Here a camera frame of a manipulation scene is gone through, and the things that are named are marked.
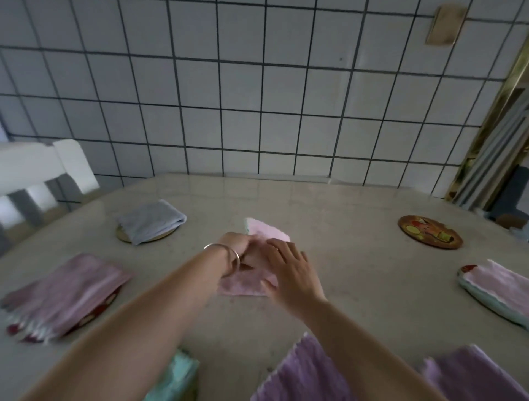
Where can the person's left hand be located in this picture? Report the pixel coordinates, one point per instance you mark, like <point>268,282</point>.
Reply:
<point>236,250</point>

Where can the striped purple towel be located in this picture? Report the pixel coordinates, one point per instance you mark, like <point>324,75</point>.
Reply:
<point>66,293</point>

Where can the beige wall plate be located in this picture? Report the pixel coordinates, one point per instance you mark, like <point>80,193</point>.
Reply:
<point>446,24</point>

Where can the round red coaster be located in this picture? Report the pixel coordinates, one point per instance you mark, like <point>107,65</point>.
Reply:
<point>97,310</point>

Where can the person's right forearm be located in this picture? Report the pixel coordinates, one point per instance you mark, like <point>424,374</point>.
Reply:
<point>363,351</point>

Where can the pink and teal towel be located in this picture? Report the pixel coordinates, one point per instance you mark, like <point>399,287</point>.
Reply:
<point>502,289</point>

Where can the gold door frame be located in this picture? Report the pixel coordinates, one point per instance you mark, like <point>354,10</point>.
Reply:
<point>487,124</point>

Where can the round coaster with brown rim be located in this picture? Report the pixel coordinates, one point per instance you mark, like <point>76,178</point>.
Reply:
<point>163,237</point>

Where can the person's left forearm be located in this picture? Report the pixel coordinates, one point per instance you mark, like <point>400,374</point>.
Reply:
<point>136,326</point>

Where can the grey door panel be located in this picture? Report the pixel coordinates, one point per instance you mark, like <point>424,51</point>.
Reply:
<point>502,157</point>

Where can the grey folded towel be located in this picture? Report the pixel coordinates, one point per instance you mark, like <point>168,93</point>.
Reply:
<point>151,221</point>

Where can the person's left fingers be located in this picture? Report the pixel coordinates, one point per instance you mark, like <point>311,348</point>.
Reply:
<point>253,254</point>

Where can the white wooden chair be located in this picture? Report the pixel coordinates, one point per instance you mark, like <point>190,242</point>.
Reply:
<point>37,165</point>

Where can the person's right fingers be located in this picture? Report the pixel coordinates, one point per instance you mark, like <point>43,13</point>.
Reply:
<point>287,253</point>

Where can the person's right hand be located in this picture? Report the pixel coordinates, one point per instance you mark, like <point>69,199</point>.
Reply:
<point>295,281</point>

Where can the round brown picture coaster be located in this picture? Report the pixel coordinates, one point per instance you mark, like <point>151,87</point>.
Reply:
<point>430,232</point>

